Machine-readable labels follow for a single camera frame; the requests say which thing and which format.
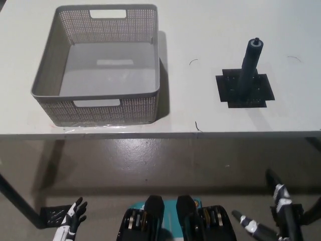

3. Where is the black cross-shaped mat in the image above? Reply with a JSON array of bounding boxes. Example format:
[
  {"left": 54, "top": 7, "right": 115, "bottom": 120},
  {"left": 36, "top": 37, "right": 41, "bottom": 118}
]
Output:
[{"left": 215, "top": 69, "right": 275, "bottom": 109}]

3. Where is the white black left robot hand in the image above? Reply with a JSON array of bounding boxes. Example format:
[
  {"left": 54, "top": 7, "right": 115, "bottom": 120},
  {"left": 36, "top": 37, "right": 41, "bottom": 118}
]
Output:
[{"left": 51, "top": 197, "right": 88, "bottom": 241}]

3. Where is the grey perforated plastic basket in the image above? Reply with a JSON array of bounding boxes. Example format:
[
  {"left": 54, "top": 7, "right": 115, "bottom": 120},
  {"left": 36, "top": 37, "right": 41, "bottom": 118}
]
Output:
[{"left": 30, "top": 4, "right": 161, "bottom": 128}]

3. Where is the black metal table leg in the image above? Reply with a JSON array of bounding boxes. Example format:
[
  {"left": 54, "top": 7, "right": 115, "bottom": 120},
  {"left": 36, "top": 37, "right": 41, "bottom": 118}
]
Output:
[
  {"left": 0, "top": 170, "right": 42, "bottom": 229},
  {"left": 302, "top": 137, "right": 321, "bottom": 224}
]

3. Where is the clear adhesive tape strip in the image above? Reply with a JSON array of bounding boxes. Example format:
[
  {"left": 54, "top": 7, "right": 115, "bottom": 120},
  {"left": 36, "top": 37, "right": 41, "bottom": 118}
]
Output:
[{"left": 62, "top": 124, "right": 132, "bottom": 133}]

